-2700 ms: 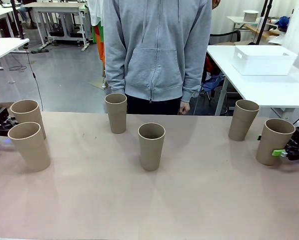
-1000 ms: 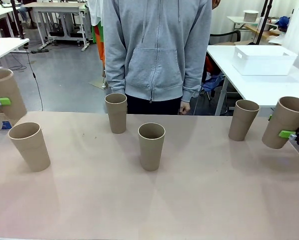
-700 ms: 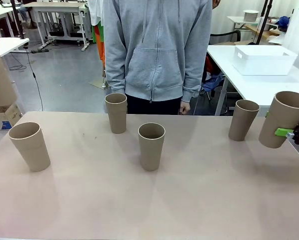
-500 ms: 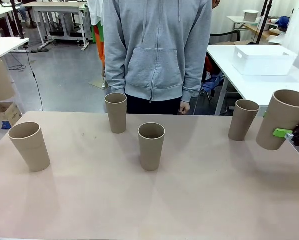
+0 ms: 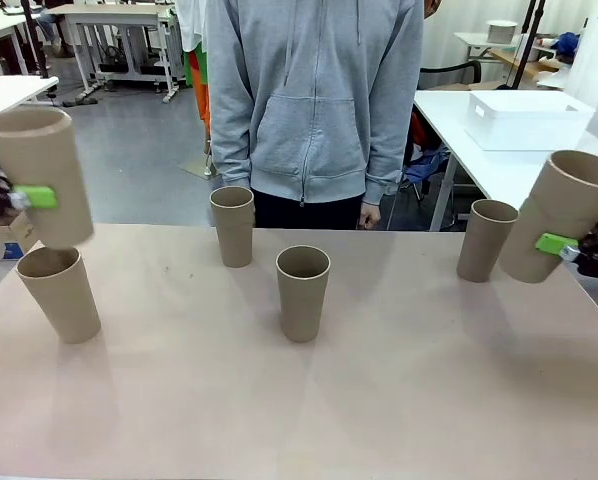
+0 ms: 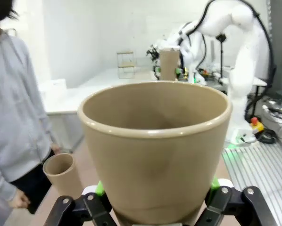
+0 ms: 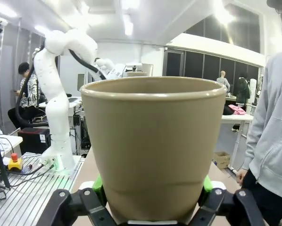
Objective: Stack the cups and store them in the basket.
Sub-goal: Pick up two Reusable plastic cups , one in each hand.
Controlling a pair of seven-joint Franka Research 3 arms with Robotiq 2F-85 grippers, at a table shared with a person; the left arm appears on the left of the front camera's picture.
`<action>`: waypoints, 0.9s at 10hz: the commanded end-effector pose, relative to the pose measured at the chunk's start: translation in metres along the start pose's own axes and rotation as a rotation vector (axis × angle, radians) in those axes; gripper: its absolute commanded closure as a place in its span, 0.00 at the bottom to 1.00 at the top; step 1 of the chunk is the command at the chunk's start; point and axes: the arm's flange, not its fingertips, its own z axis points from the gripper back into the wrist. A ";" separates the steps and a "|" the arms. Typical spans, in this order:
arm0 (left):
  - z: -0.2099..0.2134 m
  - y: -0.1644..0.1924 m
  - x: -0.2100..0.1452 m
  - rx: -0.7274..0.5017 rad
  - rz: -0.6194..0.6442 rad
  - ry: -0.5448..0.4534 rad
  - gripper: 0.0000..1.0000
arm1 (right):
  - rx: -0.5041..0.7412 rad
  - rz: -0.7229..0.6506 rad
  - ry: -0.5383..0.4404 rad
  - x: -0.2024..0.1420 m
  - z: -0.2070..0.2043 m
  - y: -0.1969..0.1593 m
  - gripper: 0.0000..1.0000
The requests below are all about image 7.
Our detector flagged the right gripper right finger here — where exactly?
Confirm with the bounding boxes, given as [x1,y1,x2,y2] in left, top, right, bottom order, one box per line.
[189,176,265,226]

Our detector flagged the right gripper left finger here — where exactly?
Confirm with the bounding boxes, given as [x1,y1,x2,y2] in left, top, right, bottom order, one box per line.
[45,175,119,226]

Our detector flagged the person's left hand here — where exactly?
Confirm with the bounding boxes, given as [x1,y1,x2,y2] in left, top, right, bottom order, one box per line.
[236,168,249,188]

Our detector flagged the cardboard box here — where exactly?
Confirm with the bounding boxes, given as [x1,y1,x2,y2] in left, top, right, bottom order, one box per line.
[213,152,232,169]

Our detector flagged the black equipment rack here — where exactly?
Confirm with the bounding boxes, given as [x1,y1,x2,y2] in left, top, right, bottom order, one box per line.
[72,109,91,156]

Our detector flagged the black computer case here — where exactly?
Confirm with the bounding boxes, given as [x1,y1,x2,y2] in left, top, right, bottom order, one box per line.
[17,128,52,155]

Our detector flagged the yellow red emergency stop button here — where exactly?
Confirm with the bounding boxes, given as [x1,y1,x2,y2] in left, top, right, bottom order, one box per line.
[8,153,23,171]

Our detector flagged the white table with pink cloth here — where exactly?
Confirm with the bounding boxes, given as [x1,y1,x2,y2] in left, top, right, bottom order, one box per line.
[221,113,255,170]

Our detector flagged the pink cloth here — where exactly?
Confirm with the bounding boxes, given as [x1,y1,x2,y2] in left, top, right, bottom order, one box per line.
[227,105,248,116]

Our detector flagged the person in grey hoodie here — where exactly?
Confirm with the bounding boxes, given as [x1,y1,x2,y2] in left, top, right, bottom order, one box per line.
[235,0,282,226]

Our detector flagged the white work desk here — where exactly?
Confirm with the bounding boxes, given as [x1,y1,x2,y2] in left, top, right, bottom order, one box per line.
[0,135,24,165]

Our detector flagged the person in dark jacket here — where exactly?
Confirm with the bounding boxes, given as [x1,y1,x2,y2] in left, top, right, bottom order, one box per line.
[235,72,251,104]

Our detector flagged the mannequin in grey top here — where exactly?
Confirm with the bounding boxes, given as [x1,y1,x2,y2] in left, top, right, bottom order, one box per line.
[216,70,231,95]

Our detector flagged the seated person in striped shirt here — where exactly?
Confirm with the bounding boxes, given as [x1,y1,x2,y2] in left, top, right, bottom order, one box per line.
[8,62,50,129]

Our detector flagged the aluminium slotted base plate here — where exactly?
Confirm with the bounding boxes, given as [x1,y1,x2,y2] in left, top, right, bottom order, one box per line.
[0,152,86,226]

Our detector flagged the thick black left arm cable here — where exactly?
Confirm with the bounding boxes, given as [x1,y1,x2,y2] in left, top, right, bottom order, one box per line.
[16,48,106,127]

